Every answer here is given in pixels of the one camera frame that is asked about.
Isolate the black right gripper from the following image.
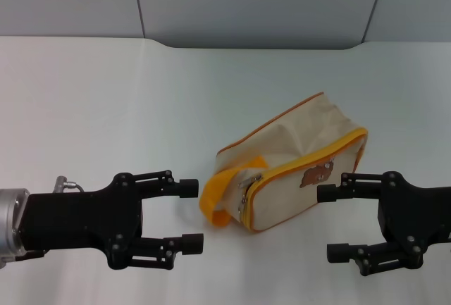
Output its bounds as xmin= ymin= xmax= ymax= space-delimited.
xmin=316 ymin=170 xmax=451 ymax=278

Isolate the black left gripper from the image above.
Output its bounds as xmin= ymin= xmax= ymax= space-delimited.
xmin=20 ymin=173 xmax=144 ymax=270

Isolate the beige bag with orange zipper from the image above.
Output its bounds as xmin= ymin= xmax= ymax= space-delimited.
xmin=199 ymin=91 xmax=369 ymax=234

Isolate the silver cable connector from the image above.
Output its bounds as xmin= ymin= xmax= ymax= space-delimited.
xmin=54 ymin=175 xmax=85 ymax=194

